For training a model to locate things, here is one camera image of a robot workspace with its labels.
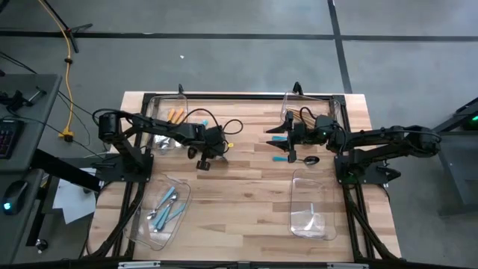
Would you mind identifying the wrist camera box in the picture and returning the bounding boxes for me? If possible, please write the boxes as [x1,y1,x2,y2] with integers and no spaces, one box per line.
[214,129,229,150]
[314,114,337,132]

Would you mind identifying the dark grey table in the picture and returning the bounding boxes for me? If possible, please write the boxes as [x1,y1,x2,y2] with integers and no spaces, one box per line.
[432,96,478,217]

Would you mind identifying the silver spoon light blue handle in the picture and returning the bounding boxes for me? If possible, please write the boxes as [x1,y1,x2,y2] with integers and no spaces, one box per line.
[152,202,187,233]
[146,185,176,220]
[152,192,179,232]

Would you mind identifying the black device green light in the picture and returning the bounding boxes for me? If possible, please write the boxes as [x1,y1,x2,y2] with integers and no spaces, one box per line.
[462,111,478,131]

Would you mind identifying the black rig diagonal strut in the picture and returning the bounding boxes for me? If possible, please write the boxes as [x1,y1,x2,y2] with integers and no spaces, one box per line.
[88,182,147,259]
[342,185,401,262]

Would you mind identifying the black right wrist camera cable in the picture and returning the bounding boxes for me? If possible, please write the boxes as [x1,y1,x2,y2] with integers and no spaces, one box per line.
[298,106,319,130]

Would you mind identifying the black desk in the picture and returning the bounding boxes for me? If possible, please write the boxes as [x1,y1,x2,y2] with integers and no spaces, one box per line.
[0,167,46,265]

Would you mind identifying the black floor cable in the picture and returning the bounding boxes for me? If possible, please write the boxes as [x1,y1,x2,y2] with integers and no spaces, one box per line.
[55,90,113,128]
[0,51,38,75]

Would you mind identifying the clear plastic bin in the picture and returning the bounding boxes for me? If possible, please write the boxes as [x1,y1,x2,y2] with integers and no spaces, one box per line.
[147,93,190,152]
[123,172,192,251]
[289,168,338,241]
[280,90,343,130]

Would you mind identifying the grey desk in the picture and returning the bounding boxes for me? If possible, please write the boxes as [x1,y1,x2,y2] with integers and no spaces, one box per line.
[0,73,63,173]

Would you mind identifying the black clamp tool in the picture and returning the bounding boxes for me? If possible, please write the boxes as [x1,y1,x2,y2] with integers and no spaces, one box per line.
[0,85,49,111]

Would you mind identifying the black device blue light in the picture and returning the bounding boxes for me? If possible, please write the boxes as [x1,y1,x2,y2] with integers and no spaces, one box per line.
[1,179,30,217]

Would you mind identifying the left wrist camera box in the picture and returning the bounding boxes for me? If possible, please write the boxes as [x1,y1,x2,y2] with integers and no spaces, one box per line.
[214,129,229,150]

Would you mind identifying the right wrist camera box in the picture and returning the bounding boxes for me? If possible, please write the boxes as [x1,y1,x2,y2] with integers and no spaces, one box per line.
[314,114,337,132]

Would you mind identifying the black table frame rail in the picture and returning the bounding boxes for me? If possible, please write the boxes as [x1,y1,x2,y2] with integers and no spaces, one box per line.
[140,92,352,263]

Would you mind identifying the black keyboard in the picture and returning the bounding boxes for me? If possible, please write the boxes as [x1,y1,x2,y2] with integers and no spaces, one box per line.
[0,118,22,161]

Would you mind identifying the black tripod stand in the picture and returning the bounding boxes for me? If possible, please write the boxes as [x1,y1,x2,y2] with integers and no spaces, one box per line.
[39,0,94,54]

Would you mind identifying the yellow hanging cable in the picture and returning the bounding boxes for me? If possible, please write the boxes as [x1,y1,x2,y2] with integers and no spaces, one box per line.
[36,0,75,143]

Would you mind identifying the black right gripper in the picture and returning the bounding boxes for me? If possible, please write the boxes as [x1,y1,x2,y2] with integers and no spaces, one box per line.
[265,110,319,164]

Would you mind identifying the black rig floor beam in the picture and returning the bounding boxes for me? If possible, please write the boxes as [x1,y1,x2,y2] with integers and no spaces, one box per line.
[31,148,104,194]

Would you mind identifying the white paper sheets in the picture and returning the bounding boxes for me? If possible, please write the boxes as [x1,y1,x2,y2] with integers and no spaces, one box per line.
[52,167,99,225]

